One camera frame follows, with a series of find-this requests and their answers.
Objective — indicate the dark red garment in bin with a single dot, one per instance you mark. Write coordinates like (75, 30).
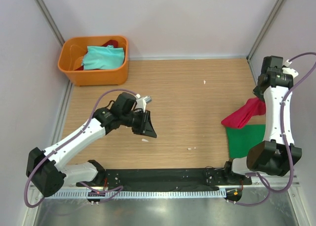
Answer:
(111, 43)

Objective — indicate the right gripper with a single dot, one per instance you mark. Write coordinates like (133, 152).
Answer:
(256, 91)

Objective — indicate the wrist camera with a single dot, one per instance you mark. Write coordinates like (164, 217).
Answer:
(276, 64)
(127, 102)

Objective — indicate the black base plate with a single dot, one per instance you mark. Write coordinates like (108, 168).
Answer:
(169, 180)

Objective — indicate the slotted cable duct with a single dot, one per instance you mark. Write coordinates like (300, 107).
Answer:
(88, 194)

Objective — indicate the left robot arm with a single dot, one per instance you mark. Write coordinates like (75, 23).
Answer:
(48, 169)

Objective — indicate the orange garment in bin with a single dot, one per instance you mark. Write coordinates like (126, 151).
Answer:
(78, 66)

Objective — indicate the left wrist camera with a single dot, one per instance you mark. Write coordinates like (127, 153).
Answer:
(127, 102)

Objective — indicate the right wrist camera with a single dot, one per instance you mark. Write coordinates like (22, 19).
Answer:
(276, 64)

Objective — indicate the teal t-shirt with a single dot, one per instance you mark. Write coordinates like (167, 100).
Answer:
(103, 58)

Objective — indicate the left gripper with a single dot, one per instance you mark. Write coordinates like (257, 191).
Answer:
(145, 127)

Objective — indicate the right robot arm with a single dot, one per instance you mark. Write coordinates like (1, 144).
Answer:
(276, 155)

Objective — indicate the folded green t-shirt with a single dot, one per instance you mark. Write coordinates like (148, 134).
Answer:
(240, 141)

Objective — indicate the red t-shirt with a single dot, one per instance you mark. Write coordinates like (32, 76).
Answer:
(239, 118)

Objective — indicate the orange plastic bin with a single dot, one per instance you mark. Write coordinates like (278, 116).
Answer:
(77, 47)

